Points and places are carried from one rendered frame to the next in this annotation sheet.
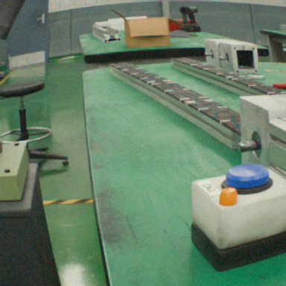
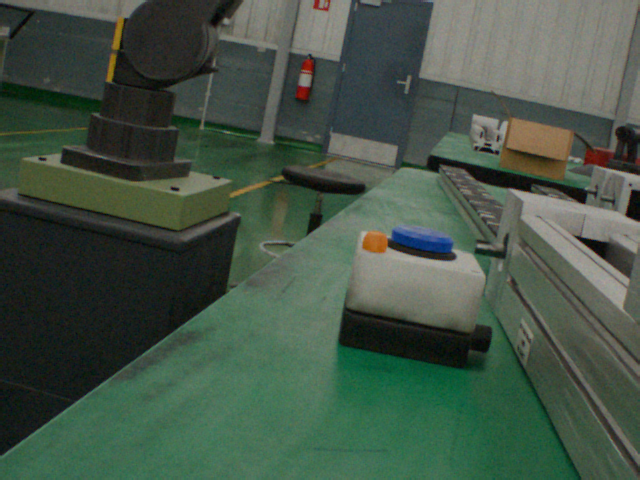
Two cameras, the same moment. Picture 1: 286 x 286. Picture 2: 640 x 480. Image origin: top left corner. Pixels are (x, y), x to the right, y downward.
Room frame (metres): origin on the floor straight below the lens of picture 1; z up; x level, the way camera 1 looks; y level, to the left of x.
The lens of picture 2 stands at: (-0.16, -0.16, 0.94)
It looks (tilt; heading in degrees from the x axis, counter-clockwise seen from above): 10 degrees down; 14
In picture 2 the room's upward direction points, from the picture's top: 11 degrees clockwise
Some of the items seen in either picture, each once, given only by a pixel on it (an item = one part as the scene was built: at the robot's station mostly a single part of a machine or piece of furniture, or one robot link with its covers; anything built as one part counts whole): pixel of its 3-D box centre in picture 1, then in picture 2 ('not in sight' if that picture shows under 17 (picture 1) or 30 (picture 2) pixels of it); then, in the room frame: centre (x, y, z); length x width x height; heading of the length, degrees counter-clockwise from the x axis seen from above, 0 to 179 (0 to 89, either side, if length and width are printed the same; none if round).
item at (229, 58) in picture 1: (236, 57); (629, 203); (1.61, -0.29, 0.83); 0.11 x 0.10 x 0.10; 102
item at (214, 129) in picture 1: (158, 89); (473, 205); (1.24, -0.04, 0.79); 0.96 x 0.04 x 0.03; 12
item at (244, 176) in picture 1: (247, 180); (421, 245); (0.44, -0.08, 0.84); 0.04 x 0.04 x 0.02
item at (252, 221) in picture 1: (254, 214); (423, 296); (0.44, -0.09, 0.81); 0.10 x 0.08 x 0.06; 102
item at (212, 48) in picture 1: (220, 53); (610, 195); (1.72, -0.26, 0.83); 0.11 x 0.10 x 0.10; 103
